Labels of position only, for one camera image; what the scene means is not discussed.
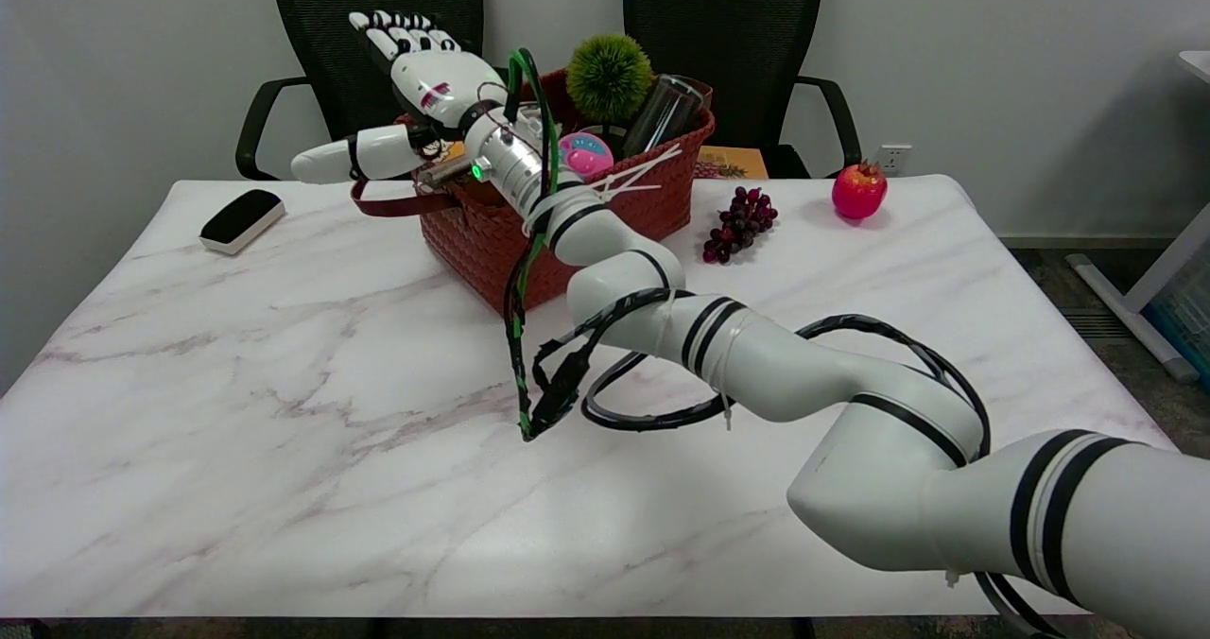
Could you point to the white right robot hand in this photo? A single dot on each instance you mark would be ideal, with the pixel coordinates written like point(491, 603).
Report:
point(444, 86)

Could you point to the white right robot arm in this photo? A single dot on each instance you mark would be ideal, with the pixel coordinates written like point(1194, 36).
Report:
point(851, 403)

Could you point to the red woven basket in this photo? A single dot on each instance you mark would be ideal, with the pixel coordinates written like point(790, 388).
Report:
point(473, 251)

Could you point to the blue storage bin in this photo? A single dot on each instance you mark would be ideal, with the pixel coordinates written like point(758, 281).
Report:
point(1186, 322)

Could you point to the black mesh office chair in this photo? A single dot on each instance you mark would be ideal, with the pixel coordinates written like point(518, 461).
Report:
point(321, 25)
point(728, 25)

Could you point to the pink round container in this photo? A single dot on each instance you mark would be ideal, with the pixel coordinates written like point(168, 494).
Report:
point(588, 155)

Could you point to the green fuzzy ball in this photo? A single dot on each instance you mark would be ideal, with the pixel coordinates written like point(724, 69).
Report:
point(610, 77)

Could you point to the white zip tie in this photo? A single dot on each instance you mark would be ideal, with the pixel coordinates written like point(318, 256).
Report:
point(633, 176)

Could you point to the dark transparent tumbler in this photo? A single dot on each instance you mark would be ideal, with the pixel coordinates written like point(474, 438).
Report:
point(662, 114)

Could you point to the black and white eraser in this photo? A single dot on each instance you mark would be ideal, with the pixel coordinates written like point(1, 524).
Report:
point(241, 220)

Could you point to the orange pineapple print box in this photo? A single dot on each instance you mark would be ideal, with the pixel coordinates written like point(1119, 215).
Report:
point(733, 162)

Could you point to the dark purple grape bunch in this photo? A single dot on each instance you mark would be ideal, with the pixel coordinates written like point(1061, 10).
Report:
point(739, 223)

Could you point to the red pomegranate fruit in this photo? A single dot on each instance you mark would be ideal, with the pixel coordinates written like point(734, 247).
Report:
point(858, 193)

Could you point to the white desk corner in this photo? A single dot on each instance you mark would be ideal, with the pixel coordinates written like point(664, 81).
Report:
point(1197, 62)

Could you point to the white wall outlet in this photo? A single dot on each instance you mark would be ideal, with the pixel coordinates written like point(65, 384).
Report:
point(894, 159)

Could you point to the white desk leg frame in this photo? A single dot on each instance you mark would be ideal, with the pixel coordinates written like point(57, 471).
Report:
point(1149, 284)

